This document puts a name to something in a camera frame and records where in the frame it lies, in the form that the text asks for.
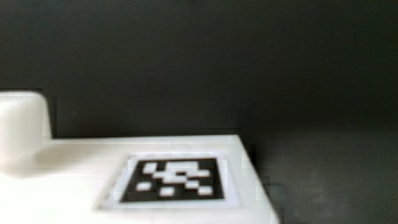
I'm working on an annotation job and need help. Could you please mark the white front drawer tray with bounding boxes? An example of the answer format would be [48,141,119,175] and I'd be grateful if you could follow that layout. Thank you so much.
[0,91,281,224]

